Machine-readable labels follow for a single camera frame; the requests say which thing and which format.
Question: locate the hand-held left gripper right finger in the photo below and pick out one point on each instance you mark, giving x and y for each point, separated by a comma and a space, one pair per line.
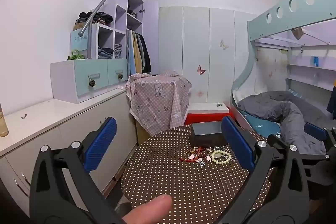
237, 145

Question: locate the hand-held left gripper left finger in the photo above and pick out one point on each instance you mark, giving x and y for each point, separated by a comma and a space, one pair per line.
101, 145

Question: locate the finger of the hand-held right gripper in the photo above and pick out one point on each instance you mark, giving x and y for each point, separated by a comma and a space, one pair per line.
315, 131
277, 141

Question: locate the pale jade pendant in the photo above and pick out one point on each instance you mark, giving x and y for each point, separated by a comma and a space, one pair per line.
217, 153

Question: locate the grey rectangular box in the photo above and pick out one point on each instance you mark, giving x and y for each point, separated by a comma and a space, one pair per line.
207, 138

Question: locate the person's left hand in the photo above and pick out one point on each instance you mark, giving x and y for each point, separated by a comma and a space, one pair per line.
149, 209

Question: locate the blue bed sheet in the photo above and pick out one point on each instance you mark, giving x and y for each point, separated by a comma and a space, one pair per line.
262, 125

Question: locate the grey duvet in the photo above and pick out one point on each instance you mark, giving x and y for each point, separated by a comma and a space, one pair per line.
288, 113

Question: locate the dark cloth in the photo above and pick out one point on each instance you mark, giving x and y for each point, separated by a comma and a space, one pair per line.
331, 106

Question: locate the red storage box white lid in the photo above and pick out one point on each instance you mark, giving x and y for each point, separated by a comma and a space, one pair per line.
207, 117

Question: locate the pink butterfly charm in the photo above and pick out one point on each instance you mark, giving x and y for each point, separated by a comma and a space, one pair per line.
193, 156

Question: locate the beige low cabinet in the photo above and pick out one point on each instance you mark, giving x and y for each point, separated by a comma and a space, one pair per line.
65, 113

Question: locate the pine cone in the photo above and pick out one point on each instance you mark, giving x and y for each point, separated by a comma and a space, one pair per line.
120, 76
92, 83

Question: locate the polka dot round table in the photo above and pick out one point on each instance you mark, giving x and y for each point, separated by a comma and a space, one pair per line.
183, 187

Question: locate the white wardrobe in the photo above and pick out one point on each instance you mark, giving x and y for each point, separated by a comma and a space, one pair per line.
223, 77

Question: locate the pink checked bear cloth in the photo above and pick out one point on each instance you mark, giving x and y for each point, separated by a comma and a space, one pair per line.
157, 103

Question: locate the small blue box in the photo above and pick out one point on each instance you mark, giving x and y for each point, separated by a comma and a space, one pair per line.
315, 61

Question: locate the wide teal drawer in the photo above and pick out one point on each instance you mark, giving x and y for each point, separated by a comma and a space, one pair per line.
86, 69

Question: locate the narrow teal drawer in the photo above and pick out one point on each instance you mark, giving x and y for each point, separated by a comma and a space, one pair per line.
115, 66

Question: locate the small metal clip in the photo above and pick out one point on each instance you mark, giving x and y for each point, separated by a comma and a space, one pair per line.
23, 116

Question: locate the red butterfly sticker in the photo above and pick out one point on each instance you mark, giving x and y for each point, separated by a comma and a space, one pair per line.
201, 70

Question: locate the green plant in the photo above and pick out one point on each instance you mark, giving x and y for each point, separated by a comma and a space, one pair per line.
76, 56

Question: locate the folded blue jeans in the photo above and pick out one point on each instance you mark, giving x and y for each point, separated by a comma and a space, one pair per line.
106, 53

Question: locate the light blue hanging garment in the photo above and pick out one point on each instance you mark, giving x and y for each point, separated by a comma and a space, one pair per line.
130, 56

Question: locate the folded grey clothes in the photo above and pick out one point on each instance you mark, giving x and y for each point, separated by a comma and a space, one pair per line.
119, 50

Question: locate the yellow hanging garment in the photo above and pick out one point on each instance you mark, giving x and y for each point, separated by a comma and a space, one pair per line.
137, 56

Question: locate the dark hanging jackets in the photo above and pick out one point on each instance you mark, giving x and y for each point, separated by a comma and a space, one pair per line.
145, 56

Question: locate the yellowish glass bottle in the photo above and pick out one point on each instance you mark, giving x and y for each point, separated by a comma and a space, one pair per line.
3, 124

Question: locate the brown cloth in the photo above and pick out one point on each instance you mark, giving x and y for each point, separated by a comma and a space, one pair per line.
298, 33

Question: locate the pale yellow butterfly sticker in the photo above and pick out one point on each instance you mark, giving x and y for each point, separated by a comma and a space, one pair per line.
223, 44

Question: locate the light green bunk bed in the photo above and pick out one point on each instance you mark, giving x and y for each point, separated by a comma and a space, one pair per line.
275, 27

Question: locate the pile of dark clothes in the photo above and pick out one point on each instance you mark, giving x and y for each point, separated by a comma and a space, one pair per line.
97, 16

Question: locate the dark folded clothes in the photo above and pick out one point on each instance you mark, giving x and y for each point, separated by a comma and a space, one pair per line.
132, 13

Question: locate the grey metal handrail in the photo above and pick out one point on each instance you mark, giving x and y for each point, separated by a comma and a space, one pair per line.
105, 1

